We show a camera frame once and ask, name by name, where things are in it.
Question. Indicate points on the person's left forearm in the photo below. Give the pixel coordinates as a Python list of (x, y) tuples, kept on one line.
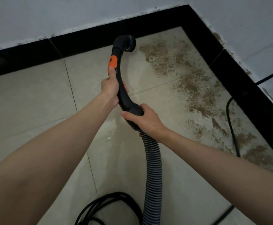
[(40, 166)]

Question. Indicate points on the person's right hand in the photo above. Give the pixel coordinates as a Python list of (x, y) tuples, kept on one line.
[(148, 124)]

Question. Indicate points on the black baseboard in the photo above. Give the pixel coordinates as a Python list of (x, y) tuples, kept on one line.
[(80, 42)]

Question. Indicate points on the person's left hand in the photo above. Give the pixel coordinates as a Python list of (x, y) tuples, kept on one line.
[(110, 87)]

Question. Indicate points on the brown dirt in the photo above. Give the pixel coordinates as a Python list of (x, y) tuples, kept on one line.
[(192, 86)]

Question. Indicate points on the person's right forearm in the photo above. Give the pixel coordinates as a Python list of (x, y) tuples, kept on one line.
[(225, 178)]

